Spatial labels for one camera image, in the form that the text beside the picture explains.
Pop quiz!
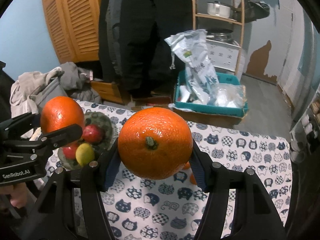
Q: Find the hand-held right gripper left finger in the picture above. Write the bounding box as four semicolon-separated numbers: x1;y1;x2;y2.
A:
24;137;123;240

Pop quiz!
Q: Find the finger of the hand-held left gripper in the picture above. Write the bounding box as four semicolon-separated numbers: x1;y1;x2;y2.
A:
0;112;42;143
2;124;83;162

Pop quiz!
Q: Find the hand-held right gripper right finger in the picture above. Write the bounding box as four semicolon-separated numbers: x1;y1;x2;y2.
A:
189;140;288;240

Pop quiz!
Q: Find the orange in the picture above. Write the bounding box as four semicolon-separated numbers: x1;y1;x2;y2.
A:
40;96;85;140
117;107;193;180
184;161;198;185

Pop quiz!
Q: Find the red apple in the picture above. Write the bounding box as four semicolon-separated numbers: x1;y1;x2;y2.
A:
62;142;80;160
81;124;105;144

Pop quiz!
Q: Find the yellow-green lemon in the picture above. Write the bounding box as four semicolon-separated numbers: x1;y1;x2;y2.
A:
75;143;96;167

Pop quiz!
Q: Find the glass plate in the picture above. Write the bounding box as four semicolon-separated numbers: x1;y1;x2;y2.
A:
56;111;113;170

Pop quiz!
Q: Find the person's left hand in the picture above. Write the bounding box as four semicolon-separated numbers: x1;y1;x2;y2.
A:
0;182;28;211

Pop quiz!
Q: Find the beige jacket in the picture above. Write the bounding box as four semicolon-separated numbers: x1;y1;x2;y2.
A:
10;67;63;140

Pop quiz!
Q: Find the cat-print tablecloth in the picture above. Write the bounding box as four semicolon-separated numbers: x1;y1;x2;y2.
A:
30;100;293;240

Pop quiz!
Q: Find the grey hoodie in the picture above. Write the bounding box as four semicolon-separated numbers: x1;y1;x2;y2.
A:
59;62;102;103

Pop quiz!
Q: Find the cardboard box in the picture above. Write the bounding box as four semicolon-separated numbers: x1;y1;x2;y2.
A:
170;104;245;128

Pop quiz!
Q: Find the wooden low box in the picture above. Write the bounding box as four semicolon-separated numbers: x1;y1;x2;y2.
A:
90;80;131;105

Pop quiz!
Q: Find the clear plastic bag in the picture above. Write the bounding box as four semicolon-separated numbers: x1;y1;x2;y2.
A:
215;84;247;108

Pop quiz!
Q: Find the teal crate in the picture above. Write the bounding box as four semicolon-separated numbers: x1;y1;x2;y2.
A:
174;71;250;118

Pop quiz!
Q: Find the dark grey hanging coat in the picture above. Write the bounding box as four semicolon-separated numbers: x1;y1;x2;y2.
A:
98;0;125;82

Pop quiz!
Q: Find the wooden louvered cabinet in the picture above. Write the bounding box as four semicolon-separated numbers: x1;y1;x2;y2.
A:
41;0;110;64

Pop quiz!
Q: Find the white printed plastic bag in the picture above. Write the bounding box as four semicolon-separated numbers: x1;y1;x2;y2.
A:
164;29;220;105

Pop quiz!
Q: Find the white patterned storage box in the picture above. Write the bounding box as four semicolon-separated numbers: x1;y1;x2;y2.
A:
206;40;242;72

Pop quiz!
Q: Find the black hanging coat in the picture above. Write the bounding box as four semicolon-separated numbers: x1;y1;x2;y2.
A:
119;0;193;98

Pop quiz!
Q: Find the steel steamer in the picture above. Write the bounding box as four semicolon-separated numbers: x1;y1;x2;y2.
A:
206;29;234;42

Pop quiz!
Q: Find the wooden shelf rack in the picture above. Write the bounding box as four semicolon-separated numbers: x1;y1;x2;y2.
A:
191;0;247;77

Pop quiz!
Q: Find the steel pot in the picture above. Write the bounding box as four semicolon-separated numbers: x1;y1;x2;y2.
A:
206;1;241;19

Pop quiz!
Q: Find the dark wok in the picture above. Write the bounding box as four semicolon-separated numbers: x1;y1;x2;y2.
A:
239;0;271;21

